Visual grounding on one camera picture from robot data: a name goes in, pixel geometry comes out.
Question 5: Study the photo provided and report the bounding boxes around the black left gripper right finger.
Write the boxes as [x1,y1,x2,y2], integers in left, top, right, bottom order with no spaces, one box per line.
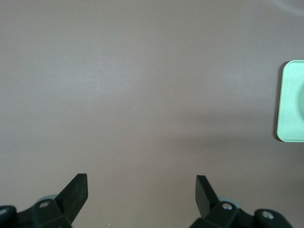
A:
[190,175,292,228]

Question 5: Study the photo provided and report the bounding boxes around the light green rectangular tray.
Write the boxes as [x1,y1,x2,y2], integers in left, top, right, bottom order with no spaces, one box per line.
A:
[276,59,304,143]

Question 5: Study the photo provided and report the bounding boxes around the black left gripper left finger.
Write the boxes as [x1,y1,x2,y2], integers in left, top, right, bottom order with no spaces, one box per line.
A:
[0,173,88,228]

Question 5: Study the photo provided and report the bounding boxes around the brown table mat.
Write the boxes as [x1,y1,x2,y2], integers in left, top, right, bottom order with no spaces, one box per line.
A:
[0,0,304,228]

